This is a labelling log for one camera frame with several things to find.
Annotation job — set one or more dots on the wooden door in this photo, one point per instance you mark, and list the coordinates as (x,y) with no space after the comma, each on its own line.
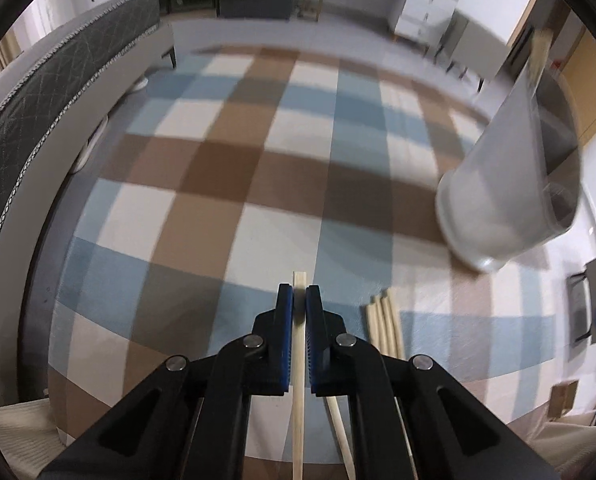
(593,85)

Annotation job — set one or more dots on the grey chair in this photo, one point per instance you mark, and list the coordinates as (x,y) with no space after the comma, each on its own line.
(578,305)

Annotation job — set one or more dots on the single wooden chopstick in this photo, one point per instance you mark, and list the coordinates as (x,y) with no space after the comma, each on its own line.
(540,55)
(299,420)
(340,435)

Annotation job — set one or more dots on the white vanity desk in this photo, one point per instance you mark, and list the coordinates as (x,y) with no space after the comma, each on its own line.
(428,10)

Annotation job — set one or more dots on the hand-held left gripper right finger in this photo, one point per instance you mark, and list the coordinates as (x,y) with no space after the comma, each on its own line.
(314,340)

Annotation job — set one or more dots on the white utensil holder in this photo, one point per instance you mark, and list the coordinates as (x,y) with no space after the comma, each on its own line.
(498,185)

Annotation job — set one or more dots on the cream ribbed cloth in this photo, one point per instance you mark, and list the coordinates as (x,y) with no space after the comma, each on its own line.
(17,440)

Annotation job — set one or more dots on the checkered tablecloth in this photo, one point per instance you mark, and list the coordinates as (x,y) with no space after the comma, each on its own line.
(177,210)

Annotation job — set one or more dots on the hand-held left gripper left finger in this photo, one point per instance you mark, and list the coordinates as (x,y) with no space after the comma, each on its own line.
(285,340)

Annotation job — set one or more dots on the grey nightstand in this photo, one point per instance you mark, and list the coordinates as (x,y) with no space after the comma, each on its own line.
(478,40)

